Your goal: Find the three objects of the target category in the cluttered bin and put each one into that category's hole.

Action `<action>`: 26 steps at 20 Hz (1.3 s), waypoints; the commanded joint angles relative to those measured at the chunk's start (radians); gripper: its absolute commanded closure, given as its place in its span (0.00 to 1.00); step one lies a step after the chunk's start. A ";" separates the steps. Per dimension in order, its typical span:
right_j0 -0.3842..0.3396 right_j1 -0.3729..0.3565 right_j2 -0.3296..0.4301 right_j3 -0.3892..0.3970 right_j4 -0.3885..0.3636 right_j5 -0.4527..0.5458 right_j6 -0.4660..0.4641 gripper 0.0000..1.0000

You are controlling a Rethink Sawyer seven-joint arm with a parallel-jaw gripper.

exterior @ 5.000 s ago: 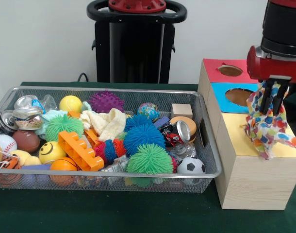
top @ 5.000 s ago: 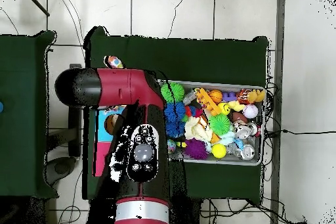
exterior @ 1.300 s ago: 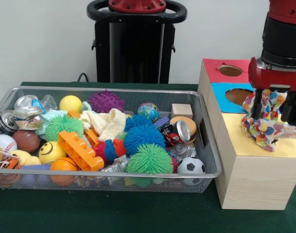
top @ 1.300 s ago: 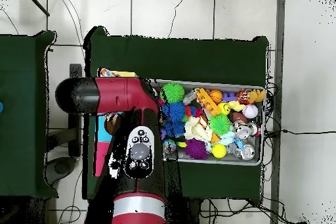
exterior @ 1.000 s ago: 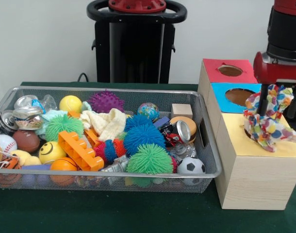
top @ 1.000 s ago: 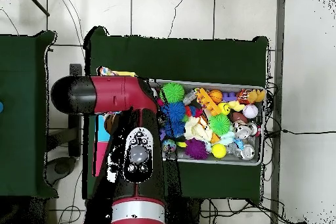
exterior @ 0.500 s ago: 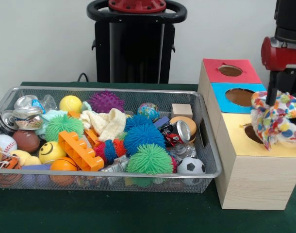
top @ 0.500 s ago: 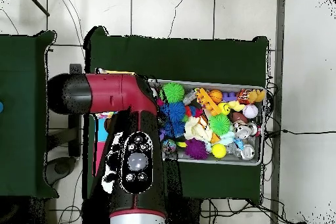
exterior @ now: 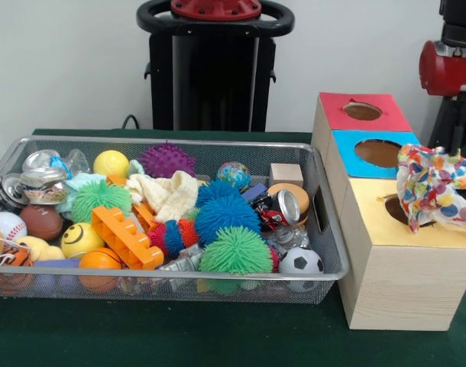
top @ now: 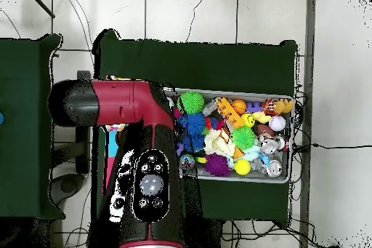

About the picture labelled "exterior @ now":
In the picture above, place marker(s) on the purple spiky ball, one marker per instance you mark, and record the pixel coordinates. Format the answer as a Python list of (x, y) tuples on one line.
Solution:
[(166, 160)]

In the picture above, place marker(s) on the wooden box with three holes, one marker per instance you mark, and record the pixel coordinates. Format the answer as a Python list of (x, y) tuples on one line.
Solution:
[(401, 290)]

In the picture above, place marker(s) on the shallow metal mesh bin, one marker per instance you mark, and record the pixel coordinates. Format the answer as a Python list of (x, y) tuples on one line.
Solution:
[(330, 252)]

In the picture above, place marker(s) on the dark green table cloth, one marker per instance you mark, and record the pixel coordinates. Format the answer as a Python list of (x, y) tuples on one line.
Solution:
[(179, 336)]

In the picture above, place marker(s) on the black and white soccer ball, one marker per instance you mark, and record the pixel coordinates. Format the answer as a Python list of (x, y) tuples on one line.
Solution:
[(301, 262)]

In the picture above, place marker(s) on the black pedestal with red base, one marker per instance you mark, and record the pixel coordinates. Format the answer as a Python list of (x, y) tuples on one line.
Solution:
[(217, 76)]

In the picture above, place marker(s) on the yellow smiley face ball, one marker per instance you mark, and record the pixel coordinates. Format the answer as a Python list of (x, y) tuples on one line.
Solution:
[(78, 241)]

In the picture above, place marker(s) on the blue spiky rubber ball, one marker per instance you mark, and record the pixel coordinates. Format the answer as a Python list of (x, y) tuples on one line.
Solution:
[(227, 216)]

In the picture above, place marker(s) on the yellow tennis ball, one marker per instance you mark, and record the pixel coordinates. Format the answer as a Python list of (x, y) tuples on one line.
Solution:
[(110, 163)]

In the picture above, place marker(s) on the orange toy building brick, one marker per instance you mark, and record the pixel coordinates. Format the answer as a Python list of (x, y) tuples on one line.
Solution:
[(122, 237)]

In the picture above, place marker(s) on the white baseball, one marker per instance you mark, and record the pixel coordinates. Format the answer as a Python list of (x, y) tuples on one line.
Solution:
[(7, 225)]

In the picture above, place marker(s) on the polka dot cloth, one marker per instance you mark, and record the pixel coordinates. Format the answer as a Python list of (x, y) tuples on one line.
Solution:
[(431, 187)]

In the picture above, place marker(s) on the green spiky rubber ball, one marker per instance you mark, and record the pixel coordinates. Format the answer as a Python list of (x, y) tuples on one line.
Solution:
[(99, 199), (237, 250)]

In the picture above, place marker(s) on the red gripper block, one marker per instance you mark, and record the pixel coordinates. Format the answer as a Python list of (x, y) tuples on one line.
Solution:
[(447, 74)]

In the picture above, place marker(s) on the red and blue spiky toy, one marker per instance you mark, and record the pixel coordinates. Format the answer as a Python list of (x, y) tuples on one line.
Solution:
[(173, 237)]

